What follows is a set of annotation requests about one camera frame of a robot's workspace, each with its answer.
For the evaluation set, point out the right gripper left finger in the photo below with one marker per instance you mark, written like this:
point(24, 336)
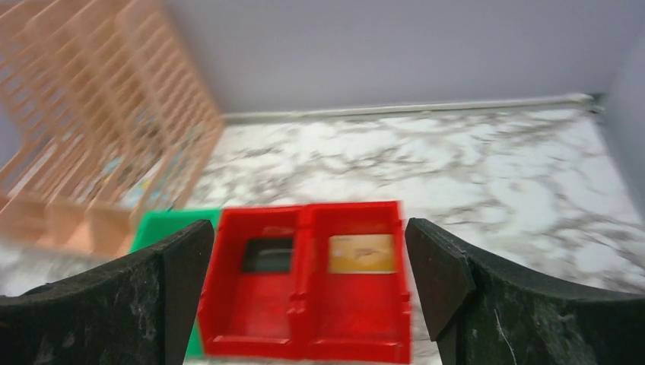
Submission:
point(137, 309)

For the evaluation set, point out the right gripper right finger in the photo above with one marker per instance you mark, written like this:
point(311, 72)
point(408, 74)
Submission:
point(481, 308)

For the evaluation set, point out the green plastic bin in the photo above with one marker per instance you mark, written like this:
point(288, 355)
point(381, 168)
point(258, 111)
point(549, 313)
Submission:
point(154, 226)

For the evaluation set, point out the red plastic bin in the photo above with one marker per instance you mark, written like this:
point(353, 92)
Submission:
point(352, 316)
point(248, 314)

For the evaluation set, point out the gold card in red bin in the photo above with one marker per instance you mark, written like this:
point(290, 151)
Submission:
point(361, 254)

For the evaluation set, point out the black card in red bin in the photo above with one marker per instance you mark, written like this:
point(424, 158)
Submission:
point(268, 255)

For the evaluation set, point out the peach plastic file organizer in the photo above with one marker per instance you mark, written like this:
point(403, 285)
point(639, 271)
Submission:
point(114, 120)

